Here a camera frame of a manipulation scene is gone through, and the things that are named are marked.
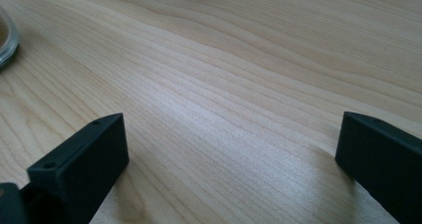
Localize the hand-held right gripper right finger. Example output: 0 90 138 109
334 111 422 224

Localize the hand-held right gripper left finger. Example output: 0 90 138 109
27 112 130 224

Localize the white cylindrical cup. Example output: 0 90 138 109
0 5 20 71

